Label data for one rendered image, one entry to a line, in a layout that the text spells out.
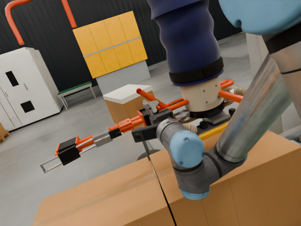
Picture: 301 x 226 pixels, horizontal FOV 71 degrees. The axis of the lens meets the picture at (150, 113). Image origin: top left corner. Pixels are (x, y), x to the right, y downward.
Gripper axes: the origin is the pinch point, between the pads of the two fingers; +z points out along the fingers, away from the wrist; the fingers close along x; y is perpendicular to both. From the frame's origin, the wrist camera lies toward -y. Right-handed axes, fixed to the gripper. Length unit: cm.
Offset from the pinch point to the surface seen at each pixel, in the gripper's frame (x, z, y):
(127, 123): 1.4, -2.3, -9.0
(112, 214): -30.0, -9.2, -28.2
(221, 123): -10.4, -12.4, 25.6
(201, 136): -11.0, -13.7, 15.6
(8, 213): -125, 193, -190
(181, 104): 0.4, -2.7, 14.8
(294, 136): -69, 28, 101
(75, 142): 2.2, -2.0, -30.2
